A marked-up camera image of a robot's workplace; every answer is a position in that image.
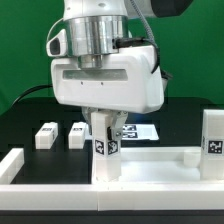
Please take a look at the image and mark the white fence rail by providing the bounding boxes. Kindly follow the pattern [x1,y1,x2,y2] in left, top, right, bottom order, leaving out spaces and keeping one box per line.
[0,183,224,211]
[0,148,24,185]

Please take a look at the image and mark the white desk top tray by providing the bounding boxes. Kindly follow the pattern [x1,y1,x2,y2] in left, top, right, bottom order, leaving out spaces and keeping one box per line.
[90,146,206,186]

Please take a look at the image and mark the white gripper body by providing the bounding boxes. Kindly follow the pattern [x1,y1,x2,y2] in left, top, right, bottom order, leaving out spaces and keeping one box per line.
[51,45,164,114]

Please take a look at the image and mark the black base cables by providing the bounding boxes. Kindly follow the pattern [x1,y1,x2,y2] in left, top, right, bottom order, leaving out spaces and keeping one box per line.
[11,83,54,106]

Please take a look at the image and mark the white front fence rail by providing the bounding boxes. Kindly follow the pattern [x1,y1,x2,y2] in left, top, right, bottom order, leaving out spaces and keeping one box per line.
[0,183,224,211]

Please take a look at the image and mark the white left fence rail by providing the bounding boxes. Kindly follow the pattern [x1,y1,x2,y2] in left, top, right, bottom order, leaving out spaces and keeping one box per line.
[0,148,24,185]

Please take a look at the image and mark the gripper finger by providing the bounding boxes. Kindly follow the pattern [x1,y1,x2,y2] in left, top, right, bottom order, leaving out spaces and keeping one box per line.
[82,107,93,133]
[110,111,128,139]

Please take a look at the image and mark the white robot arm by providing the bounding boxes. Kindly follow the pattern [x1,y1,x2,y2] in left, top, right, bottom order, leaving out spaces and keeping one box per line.
[46,0,193,140]

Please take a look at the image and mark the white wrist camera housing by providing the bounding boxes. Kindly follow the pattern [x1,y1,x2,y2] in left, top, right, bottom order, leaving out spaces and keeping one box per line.
[46,29,68,57]

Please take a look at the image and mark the fiducial marker sheet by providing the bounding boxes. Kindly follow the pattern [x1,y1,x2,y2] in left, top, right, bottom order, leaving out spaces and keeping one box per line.
[115,124,159,140]

